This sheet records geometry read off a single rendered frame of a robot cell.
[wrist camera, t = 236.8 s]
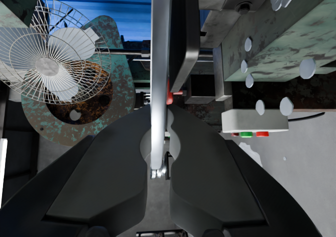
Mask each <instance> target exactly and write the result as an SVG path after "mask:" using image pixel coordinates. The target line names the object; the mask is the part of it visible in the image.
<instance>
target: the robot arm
mask: <svg viewBox="0 0 336 237"><path fill-rule="evenodd" d="M165 130H167V131H168V132H169V134H170V143H169V153H170V154H171V155H172V156H173V158H174V159H175V161H174V162H173V163H172V165H171V174H170V188H169V208H170V218H171V220H172V221H173V223H174V224H176V225H177V226H179V227H180V228H182V229H183V230H185V231H186V232H188V233H189V234H191V235H192V236H194V237H323V236H322V234H321V233H320V231H319V230H318V229H317V227H316V226H315V224H314V223H313V221H312V220H311V219H310V217H309V216H308V215H307V213H306V212H305V211H304V210H303V208H302V207H301V206H300V205H299V204H298V202H297V201H296V200H295V199H294V198H293V197H292V196H291V195H290V193H289V192H288V191H287V190H286V189H285V188H284V187H283V186H282V185H281V184H280V183H279V182H277V181H276V180H275V179H274V178H273V177H272V176H271V175H270V174H269V173H268V172H267V171H266V170H264V169H263V168H262V167H261V166H260V165H259V164H258V163H257V162H256V161H255V160H254V159H253V158H251V157H250V156H249V155H248V154H247V153H246V152H245V151H244V150H243V149H242V148H241V147H239V146H238V145H237V144H236V143H235V142H234V141H233V140H232V139H224V138H223V137H222V136H221V135H220V134H219V133H218V132H217V131H216V130H214V129H213V128H212V127H211V126H209V125H208V124H207V123H205V122H204V121H202V120H201V119H199V118H197V117H196V116H194V115H192V114H190V113H189V112H187V111H185V110H184V109H182V108H180V107H178V106H177V105H175V104H168V105H166V116H165ZM151 151H152V124H151V104H148V105H146V106H144V107H141V108H139V109H137V110H135V111H133V112H131V113H129V114H127V115H125V116H123V117H121V118H119V119H117V120H115V121H114V122H112V123H111V124H109V125H108V126H106V127H105V128H104V129H102V130H101V131H100V132H99V133H97V134H96V135H87V136H86V137H85V138H83V139H82V140H81V141H80V142H78V143H77V144H76V145H74V146H73V147H72V148H70V149H69V150H68V151H66V152H65V153H64V154H63V155H61V156H60V157H59V158H57V159H56V160H55V161H53V162H52V163H51V164H50V165H48V166H47V167H46V168H44V169H43V170H42V171H40V172H39V173H38V174H37V175H35V176H34V177H33V178H32V179H30V180H29V181H28V182H27V183H26V184H24V185H23V186H22V187H21V188H20V189H19V190H18V191H17V192H16V193H15V194H14V195H13V196H12V197H11V198H10V199H9V200H8V201H7V202H6V203H5V204H4V205H3V206H2V207H1V208H0V237H116V236H118V235H120V234H121V233H123V232H125V231H127V230H128V229H130V228H132V227H134V226H135V225H137V224H139V223H140V222H141V221H142V220H143V218H144V216H145V211H146V204H147V196H148V168H147V163H146V161H145V159H146V157H147V156H148V155H149V154H150V153H151Z"/></svg>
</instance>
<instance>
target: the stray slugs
mask: <svg viewBox="0 0 336 237"><path fill-rule="evenodd" d="M290 1H291V0H270V2H271V4H272V9H273V11H277V10H278V9H280V7H281V6H282V7H284V8H285V7H287V6H288V4H289V3H290ZM244 47H245V50H246V51H247V52H248V51H249V50H250V49H251V47H252V40H251V39H250V38H249V37H248V38H247V39H246V41H245V46H244ZM316 65H317V64H316V61H315V59H314V58H310V59H305V60H303V61H302V62H301V64H300V66H299V74H300V76H301V77H302V78H303V79H309V78H311V77H312V76H313V75H314V73H315V71H316ZM247 69H248V63H247V62H246V60H243V61H242V63H241V71H242V73H245V72H246V71H247ZM245 84H246V86H247V87H248V88H250V87H252V86H253V84H254V78H253V76H252V74H249V75H248V76H247V77H246V81H245ZM293 108H294V104H293V103H292V102H291V100H290V99H289V98H288V97H285V98H283V99H282V101H281V102H280V111H281V113H282V114H283V115H284V116H288V115H290V114H291V113H292V111H293ZM255 109H256V111H257V112H258V113H259V114H260V115H262V114H264V112H265V104H264V102H263V101H262V100H258V101H257V102H256V107H255Z"/></svg>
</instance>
